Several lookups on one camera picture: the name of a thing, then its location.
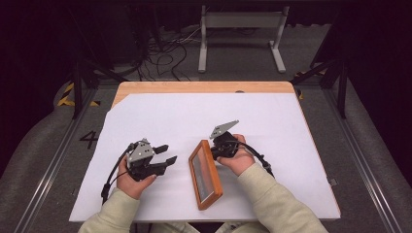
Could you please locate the person's left hand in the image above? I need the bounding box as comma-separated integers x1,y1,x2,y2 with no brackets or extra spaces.
117,156,158,200

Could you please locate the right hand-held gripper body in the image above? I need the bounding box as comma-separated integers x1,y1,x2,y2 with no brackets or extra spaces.
209,119,242,160

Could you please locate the white paper sheet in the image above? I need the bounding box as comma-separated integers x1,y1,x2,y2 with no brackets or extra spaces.
69,92,341,222

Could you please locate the white metal stand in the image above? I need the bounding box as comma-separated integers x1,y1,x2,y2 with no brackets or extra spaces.
197,5,288,74

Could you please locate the black metal stand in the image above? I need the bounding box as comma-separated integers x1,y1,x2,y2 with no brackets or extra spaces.
69,54,128,120
290,57,349,119

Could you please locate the yellow black hazard tape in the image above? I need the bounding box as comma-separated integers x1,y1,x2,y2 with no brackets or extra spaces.
57,82,101,108

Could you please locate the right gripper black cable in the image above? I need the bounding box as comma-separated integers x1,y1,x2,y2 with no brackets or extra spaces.
232,140,276,179

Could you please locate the wooden table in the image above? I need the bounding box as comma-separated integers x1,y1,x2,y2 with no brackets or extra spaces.
69,81,342,224

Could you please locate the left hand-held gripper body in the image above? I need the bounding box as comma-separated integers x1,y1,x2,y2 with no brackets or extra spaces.
126,138,169,182

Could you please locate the person's right hand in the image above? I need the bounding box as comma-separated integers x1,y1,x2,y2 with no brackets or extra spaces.
216,134,257,178

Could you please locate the metal floor rail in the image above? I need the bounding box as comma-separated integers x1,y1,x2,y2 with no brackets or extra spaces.
13,86,98,233
324,86,403,233

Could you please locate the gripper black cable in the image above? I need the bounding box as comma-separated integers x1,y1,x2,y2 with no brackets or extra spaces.
100,143,135,206
232,140,276,179

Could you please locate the tangle of black floor cables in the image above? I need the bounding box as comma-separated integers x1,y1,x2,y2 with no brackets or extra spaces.
129,25,202,82

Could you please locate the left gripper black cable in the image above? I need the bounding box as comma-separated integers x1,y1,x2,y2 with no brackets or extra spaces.
100,143,135,206

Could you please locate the orange framed tray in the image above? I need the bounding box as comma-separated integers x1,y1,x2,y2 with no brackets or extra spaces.
188,139,223,212

